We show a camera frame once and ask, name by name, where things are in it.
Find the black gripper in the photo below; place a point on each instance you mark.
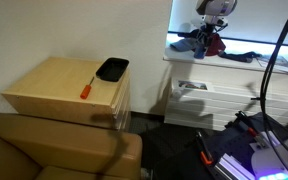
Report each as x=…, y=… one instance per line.
x=205, y=35

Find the blue can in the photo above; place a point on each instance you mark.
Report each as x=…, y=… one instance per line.
x=200, y=52

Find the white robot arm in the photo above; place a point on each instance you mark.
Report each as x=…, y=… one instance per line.
x=214, y=14

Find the black plastic tray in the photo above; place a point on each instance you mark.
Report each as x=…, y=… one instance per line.
x=112, y=69

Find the dark navy cap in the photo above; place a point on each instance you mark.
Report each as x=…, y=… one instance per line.
x=193, y=34

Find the maroon baseball cap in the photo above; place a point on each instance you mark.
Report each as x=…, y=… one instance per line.
x=216, y=46

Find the light blue cap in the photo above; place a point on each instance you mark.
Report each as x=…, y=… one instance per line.
x=184, y=45

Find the dark blue cloth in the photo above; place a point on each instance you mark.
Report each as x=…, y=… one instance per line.
x=246, y=57

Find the picture card on radiator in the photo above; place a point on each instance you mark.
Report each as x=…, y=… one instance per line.
x=192, y=85

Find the printed magazine on sill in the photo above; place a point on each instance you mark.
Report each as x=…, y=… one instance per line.
x=281, y=63

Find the orange black clamp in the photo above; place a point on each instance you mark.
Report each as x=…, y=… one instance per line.
x=205, y=155

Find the light wooden drawer cabinet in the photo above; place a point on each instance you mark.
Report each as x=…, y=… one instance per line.
x=52, y=90

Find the tan leather sofa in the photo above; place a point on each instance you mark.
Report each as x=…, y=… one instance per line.
x=42, y=149

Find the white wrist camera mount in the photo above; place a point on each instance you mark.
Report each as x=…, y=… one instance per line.
x=218, y=21

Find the orange handled screwdriver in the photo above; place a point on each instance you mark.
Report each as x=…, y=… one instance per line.
x=84, y=94

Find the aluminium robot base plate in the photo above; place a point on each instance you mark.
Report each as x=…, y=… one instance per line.
x=270, y=163

